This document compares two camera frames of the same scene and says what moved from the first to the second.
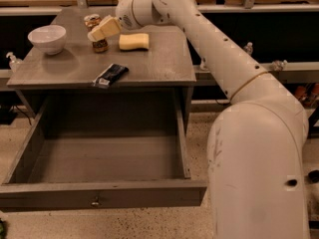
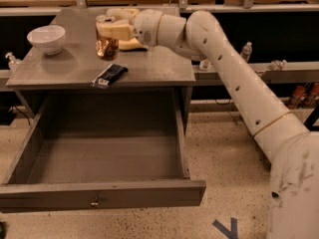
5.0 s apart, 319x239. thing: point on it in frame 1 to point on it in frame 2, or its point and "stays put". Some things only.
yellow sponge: x=134 y=41 stays put
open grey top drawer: x=103 y=152 stays put
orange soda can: x=92 y=21 to x=107 y=48
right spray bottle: x=248 y=48 stays put
